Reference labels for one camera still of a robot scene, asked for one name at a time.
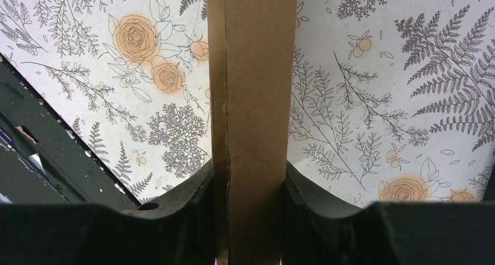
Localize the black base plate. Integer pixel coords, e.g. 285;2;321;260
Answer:
1;57;140;210

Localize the floral patterned table mat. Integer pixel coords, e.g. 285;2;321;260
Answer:
1;0;494;207

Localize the brown cardboard box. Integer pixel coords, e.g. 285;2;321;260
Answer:
207;0;297;264

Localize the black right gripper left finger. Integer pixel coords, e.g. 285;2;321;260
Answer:
1;162;215;264

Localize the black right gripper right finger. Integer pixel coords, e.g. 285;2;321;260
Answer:
281;164;494;264

